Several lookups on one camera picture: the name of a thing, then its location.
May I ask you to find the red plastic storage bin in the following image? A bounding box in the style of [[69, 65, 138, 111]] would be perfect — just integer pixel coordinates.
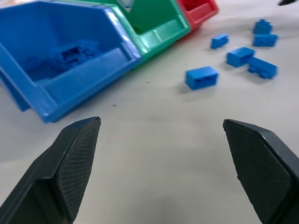
[[175, 0, 221, 32]]

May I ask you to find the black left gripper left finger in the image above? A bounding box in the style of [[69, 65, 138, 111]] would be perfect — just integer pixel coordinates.
[[0, 116, 102, 224]]

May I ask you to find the blue plastic storage bin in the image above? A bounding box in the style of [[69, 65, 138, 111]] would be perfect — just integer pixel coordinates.
[[0, 0, 143, 124]]

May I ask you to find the green plastic storage bin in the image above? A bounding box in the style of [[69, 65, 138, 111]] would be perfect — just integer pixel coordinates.
[[50, 0, 192, 70]]

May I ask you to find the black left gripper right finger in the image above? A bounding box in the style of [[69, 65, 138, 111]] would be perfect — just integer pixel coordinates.
[[222, 119, 299, 224]]

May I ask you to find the blue building brick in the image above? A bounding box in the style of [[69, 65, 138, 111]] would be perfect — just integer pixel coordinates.
[[210, 33, 230, 49], [246, 56, 278, 80], [252, 34, 278, 47], [225, 46, 256, 68], [185, 66, 220, 90], [252, 19, 273, 35], [50, 39, 100, 68]]

